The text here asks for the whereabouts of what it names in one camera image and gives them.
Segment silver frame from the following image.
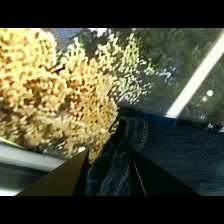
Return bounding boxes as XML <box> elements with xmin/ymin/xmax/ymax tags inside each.
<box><xmin>0</xmin><ymin>137</ymin><xmax>88</xmax><ymax>197</ymax></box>

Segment dark blue jeans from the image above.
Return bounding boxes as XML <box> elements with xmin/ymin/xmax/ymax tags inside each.
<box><xmin>84</xmin><ymin>106</ymin><xmax>224</xmax><ymax>197</ymax></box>

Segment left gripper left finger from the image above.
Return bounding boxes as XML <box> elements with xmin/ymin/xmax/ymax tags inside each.
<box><xmin>16</xmin><ymin>148</ymin><xmax>91</xmax><ymax>197</ymax></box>

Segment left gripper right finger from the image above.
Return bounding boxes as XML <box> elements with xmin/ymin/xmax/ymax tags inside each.
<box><xmin>129</xmin><ymin>149</ymin><xmax>201</xmax><ymax>197</ymax></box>

